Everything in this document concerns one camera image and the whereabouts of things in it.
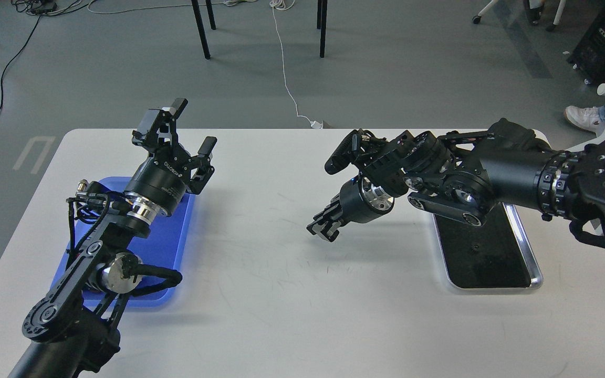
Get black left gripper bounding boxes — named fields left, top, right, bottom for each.
left=124, top=98, right=217, bottom=216

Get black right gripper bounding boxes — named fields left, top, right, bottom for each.
left=306, top=176, right=394, bottom=242

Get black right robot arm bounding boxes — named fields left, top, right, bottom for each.
left=307, top=118, right=605, bottom=249

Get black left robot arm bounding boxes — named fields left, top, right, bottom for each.
left=9, top=98, right=217, bottom=377

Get blue plastic tray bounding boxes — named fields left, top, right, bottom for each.
left=50, top=176, right=195, bottom=310

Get silver metal tray black mat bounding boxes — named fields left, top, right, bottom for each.
left=434, top=204, right=543, bottom=294

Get black table legs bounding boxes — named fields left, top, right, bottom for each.
left=191, top=0, right=329, bottom=60

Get white chair base with casters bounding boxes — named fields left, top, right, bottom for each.
left=472, top=0, right=567, bottom=32

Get person in blue jeans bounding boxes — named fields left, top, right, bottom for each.
left=564, top=105, right=605, bottom=134

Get white floor cable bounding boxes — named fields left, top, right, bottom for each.
left=88, top=0, right=323, bottom=130

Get black floor cable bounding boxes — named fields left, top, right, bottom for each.
left=0, top=0, right=89, bottom=192

